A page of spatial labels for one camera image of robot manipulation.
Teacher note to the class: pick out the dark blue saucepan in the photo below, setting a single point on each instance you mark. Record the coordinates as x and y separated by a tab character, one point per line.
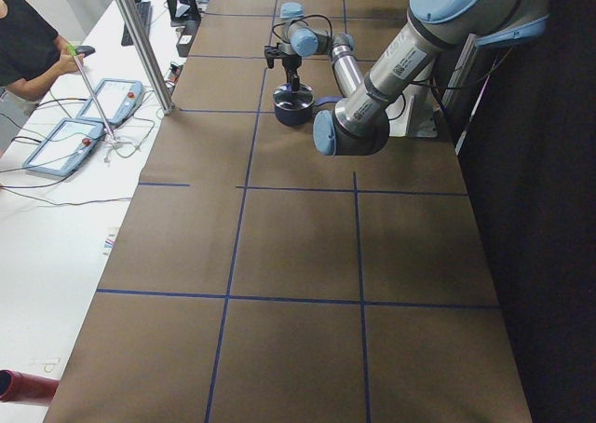
300	117

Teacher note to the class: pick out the glass pot lid blue knob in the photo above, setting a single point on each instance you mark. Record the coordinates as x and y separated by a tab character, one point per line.
287	99

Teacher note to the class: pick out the far teach pendant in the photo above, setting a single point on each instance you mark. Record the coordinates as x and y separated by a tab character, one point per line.
119	99

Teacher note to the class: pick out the near teach pendant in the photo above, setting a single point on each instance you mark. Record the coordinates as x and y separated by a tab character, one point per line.
65	148

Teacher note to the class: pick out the long metal rod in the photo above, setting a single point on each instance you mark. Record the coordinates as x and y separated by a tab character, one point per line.
71	50

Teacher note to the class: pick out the red cylinder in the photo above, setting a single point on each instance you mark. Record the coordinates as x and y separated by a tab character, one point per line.
17	387

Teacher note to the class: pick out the teach pendant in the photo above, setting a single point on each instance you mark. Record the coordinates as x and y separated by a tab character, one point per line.
119	99
65	148

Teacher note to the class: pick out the white camera mast base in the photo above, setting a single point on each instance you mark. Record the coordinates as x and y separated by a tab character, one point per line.
412	114

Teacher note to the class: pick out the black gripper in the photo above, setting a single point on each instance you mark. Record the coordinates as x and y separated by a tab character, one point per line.
291	62

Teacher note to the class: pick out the aluminium frame post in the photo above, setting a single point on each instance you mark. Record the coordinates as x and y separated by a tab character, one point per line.
144	49

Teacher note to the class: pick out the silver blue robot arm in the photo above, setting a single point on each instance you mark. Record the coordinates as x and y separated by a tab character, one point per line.
358	124

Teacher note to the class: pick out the person in black shirt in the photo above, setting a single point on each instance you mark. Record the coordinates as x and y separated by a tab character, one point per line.
33	54

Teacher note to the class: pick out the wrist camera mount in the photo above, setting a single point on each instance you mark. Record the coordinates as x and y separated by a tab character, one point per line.
271	54

